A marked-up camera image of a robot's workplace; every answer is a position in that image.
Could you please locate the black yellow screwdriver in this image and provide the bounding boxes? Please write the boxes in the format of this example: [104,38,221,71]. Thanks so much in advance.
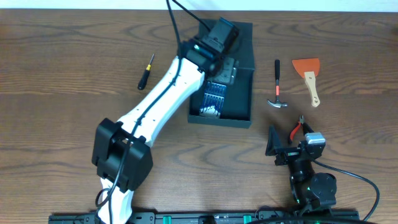
[137,54,155,90]

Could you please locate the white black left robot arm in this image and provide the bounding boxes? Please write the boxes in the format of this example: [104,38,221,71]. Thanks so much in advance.
[91,47,209,223]

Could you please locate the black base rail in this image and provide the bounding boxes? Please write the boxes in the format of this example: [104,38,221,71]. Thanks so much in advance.
[48,207,362,224]

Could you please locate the blue screwdriver bit case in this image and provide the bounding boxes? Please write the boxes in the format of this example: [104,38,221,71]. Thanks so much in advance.
[200,82,227,118]

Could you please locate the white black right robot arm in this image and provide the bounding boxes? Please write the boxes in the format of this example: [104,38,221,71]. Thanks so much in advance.
[265,126,336,211]

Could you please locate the red handled pliers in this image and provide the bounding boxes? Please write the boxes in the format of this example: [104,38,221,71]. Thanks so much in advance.
[288,115,306,144]

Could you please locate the dark green open box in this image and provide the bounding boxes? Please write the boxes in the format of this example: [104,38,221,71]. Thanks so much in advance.
[188,21,255,128]

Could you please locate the small claw hammer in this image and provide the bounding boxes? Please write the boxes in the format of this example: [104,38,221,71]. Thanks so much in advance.
[267,59,288,108]

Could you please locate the orange scraper wooden handle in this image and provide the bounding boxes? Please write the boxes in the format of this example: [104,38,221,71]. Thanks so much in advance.
[292,58,320,108]

